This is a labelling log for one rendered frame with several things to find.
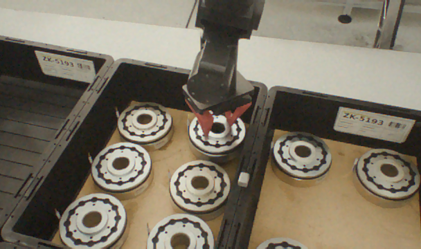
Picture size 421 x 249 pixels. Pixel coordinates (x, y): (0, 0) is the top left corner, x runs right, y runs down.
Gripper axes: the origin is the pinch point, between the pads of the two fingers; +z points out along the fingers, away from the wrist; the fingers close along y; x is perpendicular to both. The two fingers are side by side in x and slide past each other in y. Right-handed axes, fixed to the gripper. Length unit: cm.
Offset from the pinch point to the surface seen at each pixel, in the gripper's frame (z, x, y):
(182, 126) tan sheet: 6.0, 8.2, -3.1
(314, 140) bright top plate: 3.1, -9.4, 15.0
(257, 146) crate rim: -3.8, -10.1, 1.5
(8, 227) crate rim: -3.3, -5.1, -35.8
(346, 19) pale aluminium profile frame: 83, 105, 150
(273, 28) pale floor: 85, 121, 109
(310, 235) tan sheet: 6.5, -22.8, 3.9
